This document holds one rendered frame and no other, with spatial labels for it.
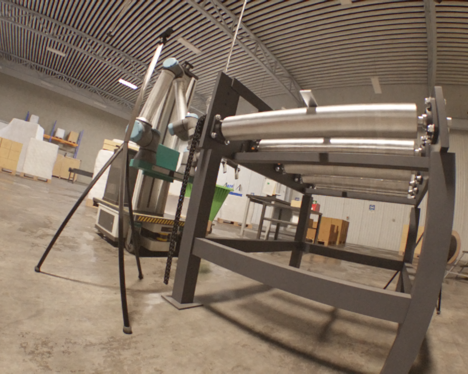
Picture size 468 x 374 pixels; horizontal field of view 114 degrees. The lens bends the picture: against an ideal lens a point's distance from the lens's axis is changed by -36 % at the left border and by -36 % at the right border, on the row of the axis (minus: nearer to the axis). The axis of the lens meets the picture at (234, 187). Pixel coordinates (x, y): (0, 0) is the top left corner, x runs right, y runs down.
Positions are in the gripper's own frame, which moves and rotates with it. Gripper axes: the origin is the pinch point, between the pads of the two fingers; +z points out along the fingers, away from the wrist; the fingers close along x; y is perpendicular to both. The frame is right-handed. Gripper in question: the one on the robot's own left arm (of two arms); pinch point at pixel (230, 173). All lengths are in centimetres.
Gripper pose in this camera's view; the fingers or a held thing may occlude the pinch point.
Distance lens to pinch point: 178.2
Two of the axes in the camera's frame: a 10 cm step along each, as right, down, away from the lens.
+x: 6.6, 3.2, 6.8
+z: 0.3, 8.9, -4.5
